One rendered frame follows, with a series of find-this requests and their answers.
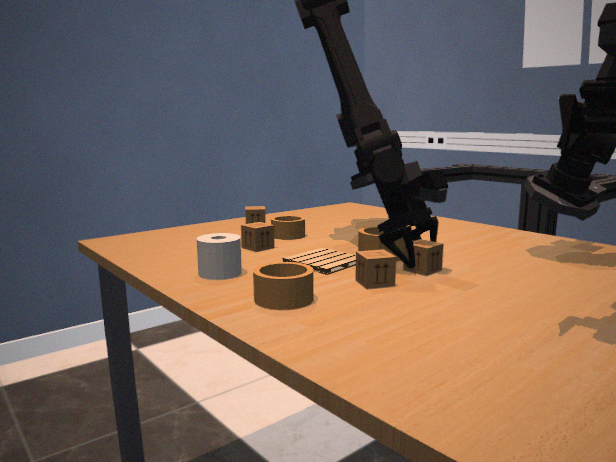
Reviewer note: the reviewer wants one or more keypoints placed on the grey cylinder with pale top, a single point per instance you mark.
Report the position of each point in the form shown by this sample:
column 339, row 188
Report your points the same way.
column 219, row 258

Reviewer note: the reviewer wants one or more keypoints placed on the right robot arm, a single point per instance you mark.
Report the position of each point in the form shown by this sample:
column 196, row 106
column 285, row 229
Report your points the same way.
column 358, row 106

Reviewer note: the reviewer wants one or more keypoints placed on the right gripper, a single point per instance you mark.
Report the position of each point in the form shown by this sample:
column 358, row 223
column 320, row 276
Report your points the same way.
column 421, row 219

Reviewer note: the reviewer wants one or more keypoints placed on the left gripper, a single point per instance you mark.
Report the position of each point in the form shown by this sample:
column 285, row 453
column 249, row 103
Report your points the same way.
column 600, row 99

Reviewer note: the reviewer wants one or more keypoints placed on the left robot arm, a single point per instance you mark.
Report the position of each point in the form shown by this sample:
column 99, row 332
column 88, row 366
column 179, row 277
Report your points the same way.
column 570, row 179

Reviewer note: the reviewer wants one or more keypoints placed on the small wooden pallet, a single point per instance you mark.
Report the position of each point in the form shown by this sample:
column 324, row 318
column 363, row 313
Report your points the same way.
column 323, row 260

